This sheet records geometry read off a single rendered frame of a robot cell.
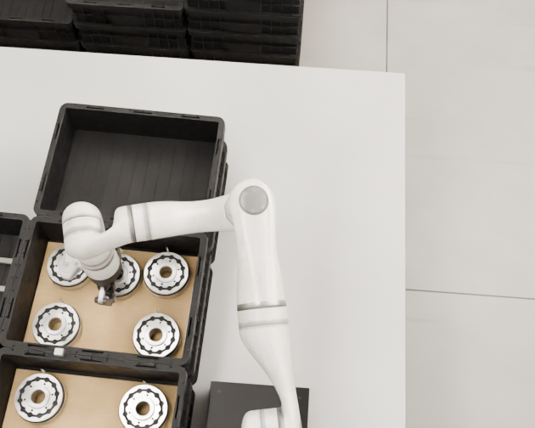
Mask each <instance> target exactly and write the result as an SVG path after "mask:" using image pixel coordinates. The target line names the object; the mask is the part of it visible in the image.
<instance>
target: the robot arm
mask: <svg viewBox="0 0 535 428"><path fill-rule="evenodd" d="M276 212H277V203H276V198H275V195H274V193H273V191H272V189H271V188H270V187H269V186H268V185H267V184H266V183H265V182H263V181H262V180H260V179H257V178H247V179H245V180H243V181H241V182H239V183H237V184H236V185H235V186H234V187H233V189H232V190H231V192H230V194H226V195H223V196H220V197H216V198H214V199H209V200H199V201H156V202H148V203H142V204H136V205H131V206H121V207H118V208H117V209H116V210H115V215H114V222H113V226H112V227H111V228H110V229H109V230H107V231H105V228H104V222H103V218H102V216H101V213H100V211H99V209H98V208H97V207H96V206H94V205H92V204H90V203H87V202H83V201H80V202H76V203H73V204H71V205H69V206H67V207H66V209H65V210H64V212H63V215H62V226H63V234H64V244H65V256H64V260H63V264H62V267H61V271H60V275H61V277H62V278H63V279H64V280H72V279H73V278H75V276H76V275H77V274H78V273H79V272H80V271H81V270H83V271H84V272H85V274H86V275H87V276H88V278H89V279H90V280H91V281H92V282H94V283H95V284H96V285H97V286H98V290H99V296H97V297H95V298H94V302H95V303H97V304H99V305H102V306H110V307H111V306H112V303H115V302H117V298H116V296H115V280H116V279H117V278H118V277H119V276H122V271H121V269H122V265H121V259H122V257H121V251H120V247H119V246H122V245H126V244H129V243H134V242H136V241H137V242H140V241H146V240H151V239H162V238H167V237H172V236H177V235H183V234H193V233H202V232H216V231H232V232H235V236H236V241H237V246H238V256H239V264H238V276H237V311H238V312H237V314H238V322H239V335H240V338H241V340H242V342H243V343H244V345H245V347H246V349H247V350H248V351H249V353H250V354H251V355H252V357H253V358H254V359H255V360H256V361H257V362H258V363H259V364H260V366H261V367H262V368H263V370H264V371H265V373H266V374H267V376H268V378H269V379H270V380H271V381H272V383H273V385H274V387H275V389H276V391H277V393H278V394H279V398H280V401H281V407H280V408H266V409H259V410H251V411H248V412H247V413H246V414H245V416H244V418H243V421H242V425H241V428H302V427H301V417H300V412H299V407H298V402H297V396H296V387H295V381H294V375H293V369H292V362H291V352H290V331H289V321H288V313H287V307H286V300H285V294H284V284H283V279H282V273H281V269H280V265H279V257H278V250H277V229H276ZM105 292H106V293H105Z"/></svg>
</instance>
